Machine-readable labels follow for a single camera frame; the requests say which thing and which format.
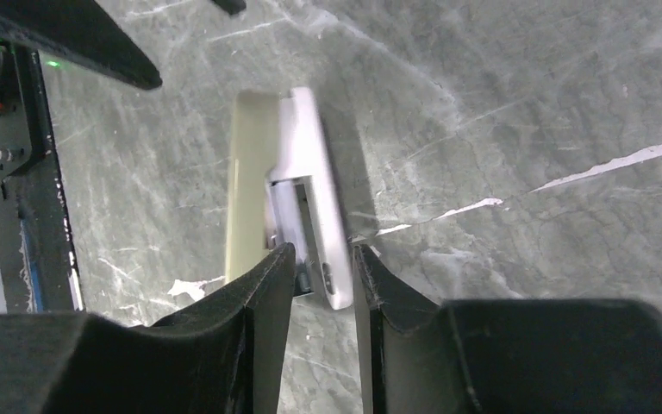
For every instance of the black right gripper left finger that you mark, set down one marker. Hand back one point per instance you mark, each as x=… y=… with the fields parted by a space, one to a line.
x=222 y=354

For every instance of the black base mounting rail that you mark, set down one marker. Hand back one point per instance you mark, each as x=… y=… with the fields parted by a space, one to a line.
x=38 y=262

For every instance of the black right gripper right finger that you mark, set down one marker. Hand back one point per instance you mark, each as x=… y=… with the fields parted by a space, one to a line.
x=502 y=355

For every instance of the small beige white stapler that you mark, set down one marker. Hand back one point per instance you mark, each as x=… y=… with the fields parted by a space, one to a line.
x=282 y=189

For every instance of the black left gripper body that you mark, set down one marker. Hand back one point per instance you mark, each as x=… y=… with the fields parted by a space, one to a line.
x=81 y=32

